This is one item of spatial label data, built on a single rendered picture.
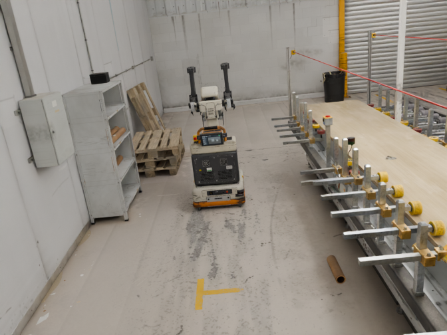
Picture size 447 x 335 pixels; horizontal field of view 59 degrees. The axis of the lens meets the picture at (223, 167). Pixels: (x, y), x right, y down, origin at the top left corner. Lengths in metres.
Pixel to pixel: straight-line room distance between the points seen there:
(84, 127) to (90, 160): 0.38
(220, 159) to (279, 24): 6.57
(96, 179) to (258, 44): 6.90
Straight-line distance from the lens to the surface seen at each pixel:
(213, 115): 4.81
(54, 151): 3.78
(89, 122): 4.57
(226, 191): 4.66
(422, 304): 2.25
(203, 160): 4.62
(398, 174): 3.21
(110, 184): 4.74
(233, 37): 10.60
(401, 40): 4.60
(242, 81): 10.70
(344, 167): 3.22
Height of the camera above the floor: 2.07
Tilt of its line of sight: 20 degrees down
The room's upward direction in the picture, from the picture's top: 6 degrees counter-clockwise
